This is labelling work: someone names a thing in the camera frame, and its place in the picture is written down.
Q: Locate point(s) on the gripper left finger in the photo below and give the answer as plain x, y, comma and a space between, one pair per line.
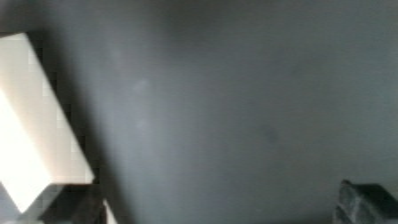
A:
77, 207

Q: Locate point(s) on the white front fence bar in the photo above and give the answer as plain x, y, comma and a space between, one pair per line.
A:
41, 157

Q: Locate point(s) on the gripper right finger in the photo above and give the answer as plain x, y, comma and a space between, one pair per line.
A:
366, 205

